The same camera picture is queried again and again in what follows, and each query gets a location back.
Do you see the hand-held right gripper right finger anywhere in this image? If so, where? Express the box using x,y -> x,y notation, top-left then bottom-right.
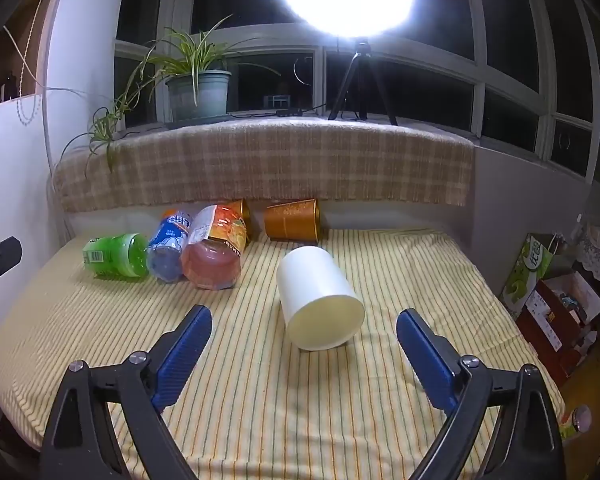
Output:
396,308 -> 567,480

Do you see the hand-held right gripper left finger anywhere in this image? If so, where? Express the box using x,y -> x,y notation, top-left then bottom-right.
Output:
39,304 -> 214,480

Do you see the white cup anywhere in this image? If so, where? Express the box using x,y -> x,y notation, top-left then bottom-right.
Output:
276,246 -> 366,352

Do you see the golden paper cup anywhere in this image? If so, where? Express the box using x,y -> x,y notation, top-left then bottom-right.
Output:
264,199 -> 322,244
223,199 -> 253,246

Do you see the striped yellow bed sheet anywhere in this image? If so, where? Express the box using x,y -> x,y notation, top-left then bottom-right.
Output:
0,229 -> 567,480

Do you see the orange label plastic bottle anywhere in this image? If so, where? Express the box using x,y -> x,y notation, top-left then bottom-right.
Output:
180,204 -> 248,291

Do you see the blue label plastic bottle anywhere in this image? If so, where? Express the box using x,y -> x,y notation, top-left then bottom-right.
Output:
146,209 -> 196,284

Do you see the green plastic bottle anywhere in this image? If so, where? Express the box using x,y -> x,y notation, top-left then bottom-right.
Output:
83,233 -> 149,279

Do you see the green cardboard box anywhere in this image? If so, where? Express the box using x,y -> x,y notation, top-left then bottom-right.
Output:
501,233 -> 555,317

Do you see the red cardboard box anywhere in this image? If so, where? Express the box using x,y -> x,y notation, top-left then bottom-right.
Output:
516,271 -> 600,387

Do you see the checkered beige blanket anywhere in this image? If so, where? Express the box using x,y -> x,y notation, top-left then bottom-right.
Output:
53,119 -> 475,213

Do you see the potted spider plant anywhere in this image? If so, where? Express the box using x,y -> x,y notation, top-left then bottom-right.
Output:
56,14 -> 281,180

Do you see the black tripod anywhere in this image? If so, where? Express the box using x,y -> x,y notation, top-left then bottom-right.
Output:
327,39 -> 399,126

